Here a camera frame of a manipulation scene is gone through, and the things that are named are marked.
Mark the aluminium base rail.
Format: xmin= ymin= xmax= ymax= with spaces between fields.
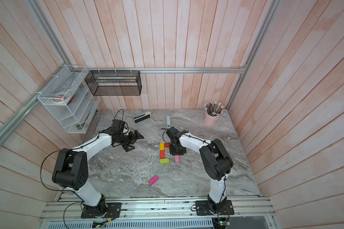
xmin=39 ymin=196 xmax=276 ymax=222

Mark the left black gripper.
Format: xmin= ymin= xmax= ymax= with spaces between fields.
xmin=116 ymin=130 xmax=144 ymax=152

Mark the tape roll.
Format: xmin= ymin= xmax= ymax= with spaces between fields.
xmin=51 ymin=91 xmax=70 ymax=104

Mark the black stapler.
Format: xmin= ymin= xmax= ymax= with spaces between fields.
xmin=133 ymin=111 xmax=151 ymax=123

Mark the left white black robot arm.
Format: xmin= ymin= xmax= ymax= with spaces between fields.
xmin=52 ymin=119 xmax=144 ymax=219

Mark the pink pencil cup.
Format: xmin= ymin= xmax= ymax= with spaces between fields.
xmin=204 ymin=113 xmax=219 ymax=127

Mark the magenta block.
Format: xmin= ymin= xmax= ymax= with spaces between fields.
xmin=148 ymin=175 xmax=159 ymax=185

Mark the bundle of pencils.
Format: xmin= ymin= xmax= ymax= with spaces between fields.
xmin=204 ymin=101 xmax=225 ymax=116

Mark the white wire shelf rack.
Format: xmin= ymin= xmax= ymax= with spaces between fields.
xmin=38 ymin=65 xmax=100 ymax=134

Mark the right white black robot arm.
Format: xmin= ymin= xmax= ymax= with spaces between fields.
xmin=165 ymin=127 xmax=234 ymax=216

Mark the lime green block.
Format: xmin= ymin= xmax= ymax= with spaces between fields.
xmin=160 ymin=158 xmax=170 ymax=164

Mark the black mesh basket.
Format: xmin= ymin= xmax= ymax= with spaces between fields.
xmin=85 ymin=70 xmax=142 ymax=96

